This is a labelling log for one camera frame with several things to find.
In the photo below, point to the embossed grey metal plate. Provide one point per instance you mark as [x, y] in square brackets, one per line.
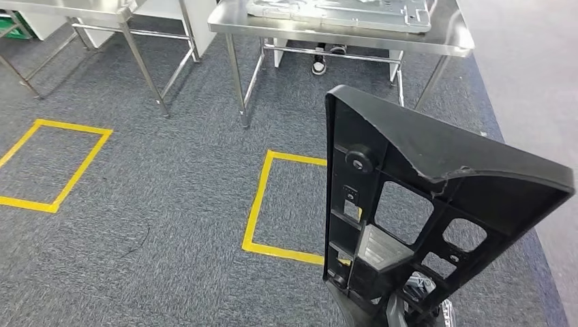
[338, 18]

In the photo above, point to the green plastic crate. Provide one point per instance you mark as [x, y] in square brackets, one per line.
[13, 29]

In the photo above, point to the black plastic plate frame part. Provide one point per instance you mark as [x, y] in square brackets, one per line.
[451, 144]

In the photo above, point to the yellow floor tape square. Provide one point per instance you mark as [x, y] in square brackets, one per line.
[84, 169]
[257, 203]

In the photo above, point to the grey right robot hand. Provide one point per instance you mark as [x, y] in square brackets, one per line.
[396, 316]

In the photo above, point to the stainless steel workbench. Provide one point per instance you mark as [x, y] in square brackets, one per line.
[451, 36]

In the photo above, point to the stainless steel table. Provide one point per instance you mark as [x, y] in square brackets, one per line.
[90, 13]

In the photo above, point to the white furniture leg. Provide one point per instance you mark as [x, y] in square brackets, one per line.
[396, 65]
[280, 54]

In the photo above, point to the person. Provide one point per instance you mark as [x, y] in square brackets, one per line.
[319, 65]

